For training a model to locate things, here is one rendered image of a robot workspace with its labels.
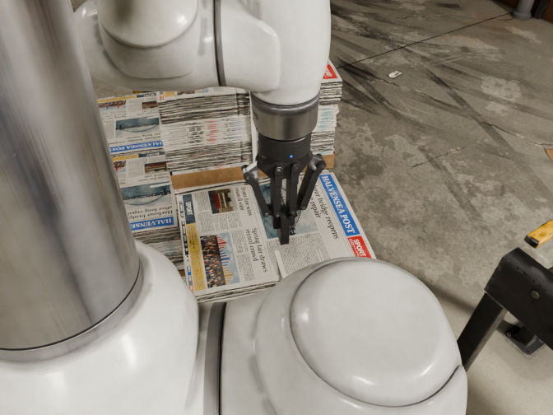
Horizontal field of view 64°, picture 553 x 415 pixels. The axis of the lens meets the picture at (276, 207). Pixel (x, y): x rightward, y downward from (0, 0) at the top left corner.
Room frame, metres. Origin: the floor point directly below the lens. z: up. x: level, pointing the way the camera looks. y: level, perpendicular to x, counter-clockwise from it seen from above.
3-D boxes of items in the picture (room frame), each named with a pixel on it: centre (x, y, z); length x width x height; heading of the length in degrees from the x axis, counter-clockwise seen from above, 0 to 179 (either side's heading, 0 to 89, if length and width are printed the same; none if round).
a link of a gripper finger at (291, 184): (0.51, -0.02, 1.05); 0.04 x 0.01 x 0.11; 14
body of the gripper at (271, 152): (0.51, -0.01, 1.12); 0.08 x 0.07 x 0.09; 104
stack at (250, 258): (1.06, 0.12, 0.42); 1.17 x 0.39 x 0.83; 14
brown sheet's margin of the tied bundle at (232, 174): (0.89, 0.18, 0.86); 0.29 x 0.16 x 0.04; 12
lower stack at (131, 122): (1.17, 0.50, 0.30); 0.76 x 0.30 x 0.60; 14
